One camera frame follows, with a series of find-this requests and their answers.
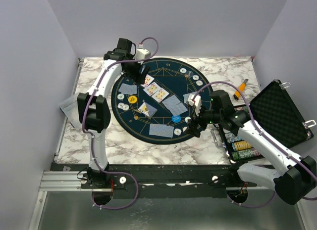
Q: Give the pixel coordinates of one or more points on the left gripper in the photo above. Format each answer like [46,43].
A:
[137,77]

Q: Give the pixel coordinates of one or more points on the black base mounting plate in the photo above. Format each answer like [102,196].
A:
[130,170]

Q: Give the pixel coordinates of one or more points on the aluminium frame rail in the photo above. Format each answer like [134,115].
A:
[72,181]

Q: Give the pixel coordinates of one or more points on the face-down cards seat five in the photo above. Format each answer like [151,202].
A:
[161,130]

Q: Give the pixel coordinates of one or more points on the green chip stack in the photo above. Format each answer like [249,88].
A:
[245,154]

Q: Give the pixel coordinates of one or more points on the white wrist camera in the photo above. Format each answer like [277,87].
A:
[142,54]
[195,102]

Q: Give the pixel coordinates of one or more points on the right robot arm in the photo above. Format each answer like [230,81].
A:
[292,177]

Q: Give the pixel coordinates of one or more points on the face-down cards mat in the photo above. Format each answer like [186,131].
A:
[174,105]

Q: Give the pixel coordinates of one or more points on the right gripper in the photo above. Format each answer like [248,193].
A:
[192,124]

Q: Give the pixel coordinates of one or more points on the chrome case handle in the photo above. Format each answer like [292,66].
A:
[217,143]

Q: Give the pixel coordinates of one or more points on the face-down cards seat eight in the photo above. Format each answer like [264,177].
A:
[128,89]

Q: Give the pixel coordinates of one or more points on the round blue poker mat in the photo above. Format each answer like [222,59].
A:
[166,73]

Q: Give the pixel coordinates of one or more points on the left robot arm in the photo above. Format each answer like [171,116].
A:
[94,114]

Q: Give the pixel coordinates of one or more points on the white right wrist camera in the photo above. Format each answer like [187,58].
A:
[195,102]

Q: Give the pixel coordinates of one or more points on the blue playing card box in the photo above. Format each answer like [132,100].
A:
[147,110]

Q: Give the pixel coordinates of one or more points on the white 5 poker chip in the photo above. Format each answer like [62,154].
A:
[177,132]

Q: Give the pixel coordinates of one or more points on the yellow utility knife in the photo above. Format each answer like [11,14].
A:
[241,88]

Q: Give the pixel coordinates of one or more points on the clear plastic screw box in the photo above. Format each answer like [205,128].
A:
[70,109]

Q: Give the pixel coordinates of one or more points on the yellow dealer button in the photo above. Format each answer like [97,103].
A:
[132,99]

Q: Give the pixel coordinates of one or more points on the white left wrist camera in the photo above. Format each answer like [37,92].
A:
[142,54]

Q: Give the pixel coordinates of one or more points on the yellow chip stack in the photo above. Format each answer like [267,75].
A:
[241,145]

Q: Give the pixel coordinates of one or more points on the black poker chip case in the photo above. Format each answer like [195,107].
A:
[275,111]

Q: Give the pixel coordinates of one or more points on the clear big blind button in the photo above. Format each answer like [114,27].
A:
[189,74]

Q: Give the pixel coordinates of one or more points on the face-down cards seat two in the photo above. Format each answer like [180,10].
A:
[187,96]

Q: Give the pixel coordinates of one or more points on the blue small blind button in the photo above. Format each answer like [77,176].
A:
[176,118]

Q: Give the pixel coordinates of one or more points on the face-up card flop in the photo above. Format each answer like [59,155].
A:
[160,95]
[148,80]
[151,88]

